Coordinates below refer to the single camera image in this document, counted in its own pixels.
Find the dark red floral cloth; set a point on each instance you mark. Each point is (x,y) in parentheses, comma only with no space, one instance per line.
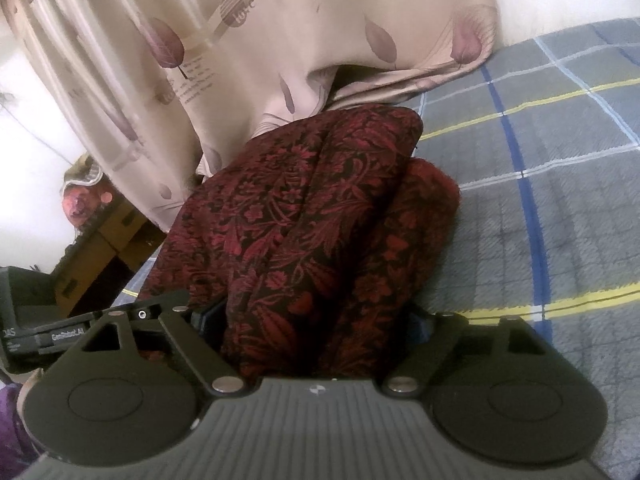
(305,220)

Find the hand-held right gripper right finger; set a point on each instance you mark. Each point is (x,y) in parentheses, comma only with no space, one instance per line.
(425,331)

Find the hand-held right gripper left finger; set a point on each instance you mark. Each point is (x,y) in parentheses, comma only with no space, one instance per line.
(207,324)

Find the grey plaid bed sheet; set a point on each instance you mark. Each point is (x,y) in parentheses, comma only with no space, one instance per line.
(540,170)

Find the cardboard boxes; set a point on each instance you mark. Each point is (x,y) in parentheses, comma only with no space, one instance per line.
(112,250)

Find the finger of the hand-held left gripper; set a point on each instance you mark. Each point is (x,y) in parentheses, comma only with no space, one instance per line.
(150,305)

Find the person's left forearm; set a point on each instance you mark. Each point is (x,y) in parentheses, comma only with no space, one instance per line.
(14,425)

